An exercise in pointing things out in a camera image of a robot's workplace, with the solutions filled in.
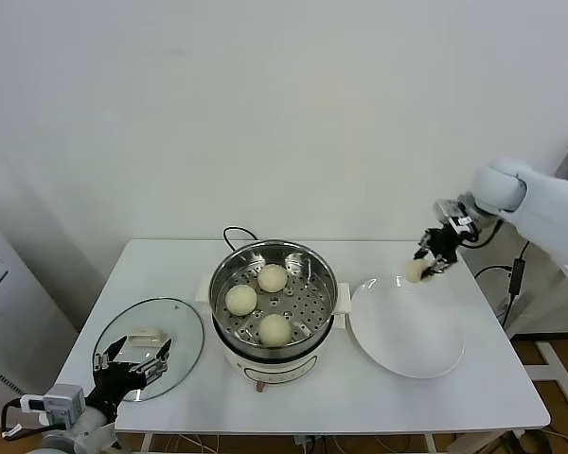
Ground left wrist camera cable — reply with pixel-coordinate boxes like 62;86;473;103
0;395;46;441

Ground white cabinet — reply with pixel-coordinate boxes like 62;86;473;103
0;207;80;427

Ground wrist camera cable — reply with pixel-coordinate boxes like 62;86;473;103
463;219;506;250
0;395;46;441

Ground white round plate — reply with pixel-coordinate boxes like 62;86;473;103
347;274;468;380

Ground white steamed baozi bun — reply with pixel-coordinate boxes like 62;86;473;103
257;264;288;293
403;258;435;285
257;313;293;347
224;284;258;317

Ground perforated steel steamer basket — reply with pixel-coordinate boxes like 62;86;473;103
208;239;340;350

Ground glass lid with cream handle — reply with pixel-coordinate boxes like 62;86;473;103
92;296;205;403

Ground white side desk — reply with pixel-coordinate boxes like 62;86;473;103
463;236;568;410

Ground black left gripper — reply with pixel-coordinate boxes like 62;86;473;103
87;336;173;420

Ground white electric cooker base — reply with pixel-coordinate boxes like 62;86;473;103
194;278;352;393

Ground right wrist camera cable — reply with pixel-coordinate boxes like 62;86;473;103
463;219;506;250

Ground black cooker power cable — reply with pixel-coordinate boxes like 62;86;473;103
222;226;259;254

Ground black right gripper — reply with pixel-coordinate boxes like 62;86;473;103
412;227;464;281

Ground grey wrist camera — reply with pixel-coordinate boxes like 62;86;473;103
434;198;477;233
42;385;85;425

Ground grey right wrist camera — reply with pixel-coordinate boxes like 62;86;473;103
434;198;477;233

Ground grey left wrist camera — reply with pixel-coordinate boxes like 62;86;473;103
42;385;85;425

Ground thin white cables under table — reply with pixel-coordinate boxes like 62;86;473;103
163;433;228;454

